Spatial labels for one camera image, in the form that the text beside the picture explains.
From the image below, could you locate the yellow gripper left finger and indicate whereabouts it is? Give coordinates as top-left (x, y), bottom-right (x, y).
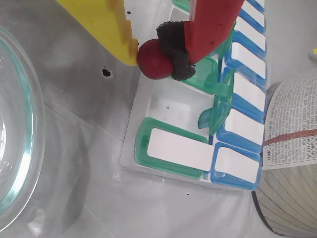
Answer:
top-left (56, 0), bottom-right (139, 66)

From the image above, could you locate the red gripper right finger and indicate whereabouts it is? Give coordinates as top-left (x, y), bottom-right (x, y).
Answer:
top-left (155, 0), bottom-right (245, 81)

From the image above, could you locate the red ball pill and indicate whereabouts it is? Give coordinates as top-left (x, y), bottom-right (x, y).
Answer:
top-left (137, 39), bottom-right (174, 80)

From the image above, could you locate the weekly pill organizer box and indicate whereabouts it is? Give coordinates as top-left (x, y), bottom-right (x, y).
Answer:
top-left (119, 0), bottom-right (268, 191)

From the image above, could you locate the can with printed paper label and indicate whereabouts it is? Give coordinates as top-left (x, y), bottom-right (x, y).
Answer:
top-left (251, 71), bottom-right (317, 236)

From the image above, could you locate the white tablecloth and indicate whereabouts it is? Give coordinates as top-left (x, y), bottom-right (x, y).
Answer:
top-left (0, 0), bottom-right (317, 238)

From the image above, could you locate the large clear glass bowl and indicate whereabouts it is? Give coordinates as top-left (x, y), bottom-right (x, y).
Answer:
top-left (0, 24), bottom-right (47, 231)

